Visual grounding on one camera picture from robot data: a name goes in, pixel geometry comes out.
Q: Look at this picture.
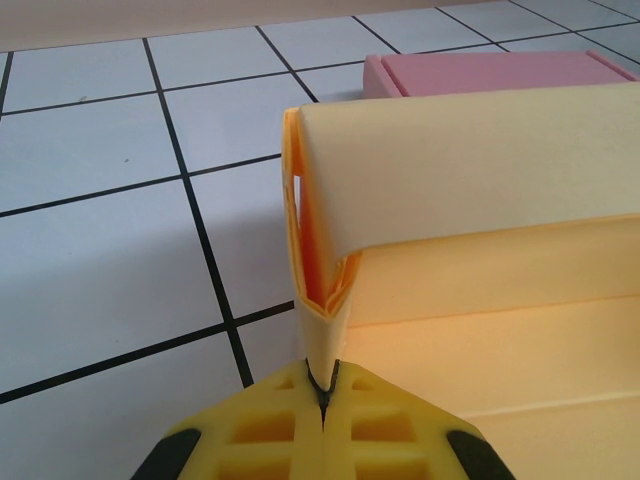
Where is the yellow paper box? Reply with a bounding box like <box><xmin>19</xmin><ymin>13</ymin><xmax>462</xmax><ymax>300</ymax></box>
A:
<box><xmin>281</xmin><ymin>79</ymin><xmax>640</xmax><ymax>480</ymax></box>

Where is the pink paper box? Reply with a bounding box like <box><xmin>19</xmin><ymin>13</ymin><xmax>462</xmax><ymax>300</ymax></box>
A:
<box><xmin>362</xmin><ymin>48</ymin><xmax>640</xmax><ymax>100</ymax></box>

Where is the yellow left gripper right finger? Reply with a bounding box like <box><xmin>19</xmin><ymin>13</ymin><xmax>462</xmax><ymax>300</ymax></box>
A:
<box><xmin>323</xmin><ymin>360</ymin><xmax>521</xmax><ymax>480</ymax></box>

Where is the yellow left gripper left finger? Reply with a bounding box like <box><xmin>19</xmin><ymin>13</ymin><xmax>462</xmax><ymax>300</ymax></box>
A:
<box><xmin>132</xmin><ymin>362</ymin><xmax>325</xmax><ymax>480</ymax></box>

